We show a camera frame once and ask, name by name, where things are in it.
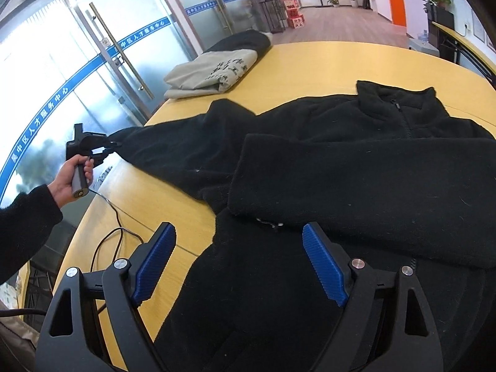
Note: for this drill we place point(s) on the grey plastic stool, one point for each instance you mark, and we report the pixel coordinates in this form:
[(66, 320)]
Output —
[(423, 47)]

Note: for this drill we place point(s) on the yellow side table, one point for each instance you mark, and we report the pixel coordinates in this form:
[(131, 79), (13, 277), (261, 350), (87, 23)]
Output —
[(462, 46)]

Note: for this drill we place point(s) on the person's left hand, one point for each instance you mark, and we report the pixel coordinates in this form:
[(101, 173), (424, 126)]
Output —
[(61, 186)]

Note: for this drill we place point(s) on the glass door handle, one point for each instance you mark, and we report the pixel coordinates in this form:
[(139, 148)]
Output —
[(120, 50)]

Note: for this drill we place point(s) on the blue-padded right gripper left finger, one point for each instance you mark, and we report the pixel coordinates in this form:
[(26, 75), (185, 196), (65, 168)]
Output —
[(72, 338)]

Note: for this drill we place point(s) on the black fleece zip jacket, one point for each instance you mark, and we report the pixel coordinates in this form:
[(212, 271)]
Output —
[(387, 173)]

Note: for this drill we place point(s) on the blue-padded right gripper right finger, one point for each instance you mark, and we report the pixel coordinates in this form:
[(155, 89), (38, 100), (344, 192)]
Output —
[(386, 323)]

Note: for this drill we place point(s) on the black-sleeved left forearm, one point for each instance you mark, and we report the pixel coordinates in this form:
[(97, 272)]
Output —
[(25, 227)]

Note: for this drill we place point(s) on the red crate stack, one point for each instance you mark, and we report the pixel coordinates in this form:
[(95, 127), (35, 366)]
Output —
[(295, 18)]

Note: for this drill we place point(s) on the folded beige and black garment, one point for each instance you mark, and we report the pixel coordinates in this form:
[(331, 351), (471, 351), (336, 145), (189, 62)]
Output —
[(220, 67)]

